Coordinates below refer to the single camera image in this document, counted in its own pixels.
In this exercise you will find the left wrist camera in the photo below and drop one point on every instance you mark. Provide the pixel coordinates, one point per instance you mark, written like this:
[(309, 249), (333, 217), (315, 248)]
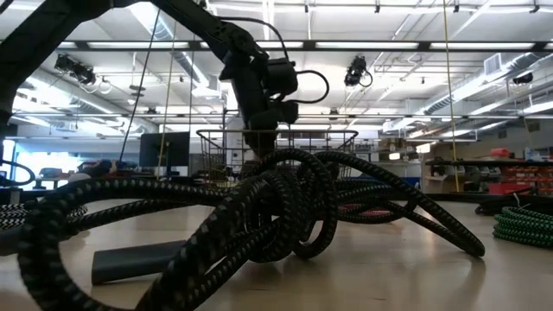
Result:
[(281, 78)]

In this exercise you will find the black background monitor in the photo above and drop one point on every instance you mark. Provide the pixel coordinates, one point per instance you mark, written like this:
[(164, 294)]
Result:
[(164, 151)]

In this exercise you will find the overhead LED light bar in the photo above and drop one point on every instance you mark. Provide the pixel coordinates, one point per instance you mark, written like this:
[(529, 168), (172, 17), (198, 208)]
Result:
[(367, 44)]

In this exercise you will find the thin black crossbar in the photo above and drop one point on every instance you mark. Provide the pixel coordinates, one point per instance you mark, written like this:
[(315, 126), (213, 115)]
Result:
[(389, 116)]

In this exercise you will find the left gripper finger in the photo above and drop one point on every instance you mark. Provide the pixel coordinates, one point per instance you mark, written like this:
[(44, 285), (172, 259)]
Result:
[(260, 144)]

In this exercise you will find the dark storage shelf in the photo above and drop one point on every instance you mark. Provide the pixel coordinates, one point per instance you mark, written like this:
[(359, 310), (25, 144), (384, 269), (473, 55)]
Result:
[(488, 163)]

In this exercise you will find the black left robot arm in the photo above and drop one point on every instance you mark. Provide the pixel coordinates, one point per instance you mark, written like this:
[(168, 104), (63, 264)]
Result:
[(30, 34)]

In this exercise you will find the small black ceiling device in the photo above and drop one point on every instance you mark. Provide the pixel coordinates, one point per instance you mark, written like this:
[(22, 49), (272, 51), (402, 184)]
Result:
[(523, 78)]

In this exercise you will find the red storage bin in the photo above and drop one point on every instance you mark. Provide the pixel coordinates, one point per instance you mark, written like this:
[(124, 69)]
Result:
[(510, 188)]

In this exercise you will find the red box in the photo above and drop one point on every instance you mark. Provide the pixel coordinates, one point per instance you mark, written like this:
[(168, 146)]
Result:
[(501, 153)]

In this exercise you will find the black ceiling camera cluster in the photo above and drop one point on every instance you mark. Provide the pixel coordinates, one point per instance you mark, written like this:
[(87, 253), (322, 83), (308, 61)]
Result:
[(78, 71)]

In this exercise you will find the black aluminium table frame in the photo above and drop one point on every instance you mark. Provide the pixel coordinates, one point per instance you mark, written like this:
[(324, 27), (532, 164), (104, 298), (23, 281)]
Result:
[(546, 201)]

